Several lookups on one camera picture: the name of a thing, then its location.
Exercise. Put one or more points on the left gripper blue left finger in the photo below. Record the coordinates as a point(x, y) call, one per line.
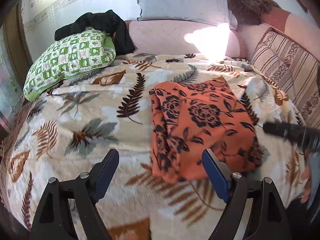
point(103, 173)

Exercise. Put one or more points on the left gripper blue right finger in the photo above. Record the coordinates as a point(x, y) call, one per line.
point(218, 173)

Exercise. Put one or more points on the orange black floral garment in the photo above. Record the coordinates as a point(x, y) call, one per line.
point(187, 119)

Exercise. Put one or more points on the person's right hand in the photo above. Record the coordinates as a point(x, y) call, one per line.
point(307, 187)

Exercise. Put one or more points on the leaf pattern fleece blanket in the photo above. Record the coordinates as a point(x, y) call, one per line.
point(72, 127)

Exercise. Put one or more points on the striped floral pillow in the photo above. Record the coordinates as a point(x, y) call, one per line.
point(294, 70)

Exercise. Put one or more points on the green white patterned pillow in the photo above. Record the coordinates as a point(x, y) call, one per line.
point(67, 58)

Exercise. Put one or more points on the pink bolster cushion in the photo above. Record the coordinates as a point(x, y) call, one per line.
point(185, 37)

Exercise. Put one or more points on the wooden stained glass door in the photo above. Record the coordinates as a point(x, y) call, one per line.
point(15, 63)

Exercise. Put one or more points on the brown fuzzy cushion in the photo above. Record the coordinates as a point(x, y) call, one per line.
point(250, 12)

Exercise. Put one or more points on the black garment on pillow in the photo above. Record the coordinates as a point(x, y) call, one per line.
point(108, 22)

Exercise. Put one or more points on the grey pillow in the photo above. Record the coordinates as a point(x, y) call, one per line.
point(211, 12)

